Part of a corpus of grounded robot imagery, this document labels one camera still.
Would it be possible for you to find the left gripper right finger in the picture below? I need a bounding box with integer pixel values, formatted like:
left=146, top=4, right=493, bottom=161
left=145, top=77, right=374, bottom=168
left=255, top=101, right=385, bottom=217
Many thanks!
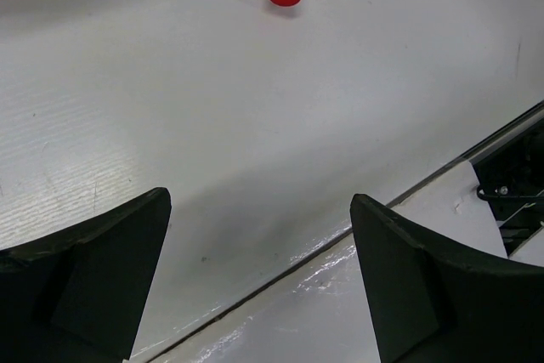
left=350, top=194, right=543, bottom=362

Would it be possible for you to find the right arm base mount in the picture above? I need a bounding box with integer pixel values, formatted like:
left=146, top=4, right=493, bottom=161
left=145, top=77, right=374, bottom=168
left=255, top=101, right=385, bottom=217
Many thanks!
left=474, top=124, right=543, bottom=255

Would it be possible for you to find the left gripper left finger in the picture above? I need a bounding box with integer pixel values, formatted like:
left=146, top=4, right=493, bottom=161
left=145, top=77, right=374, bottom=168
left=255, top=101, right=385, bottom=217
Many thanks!
left=1, top=187, right=172, bottom=362

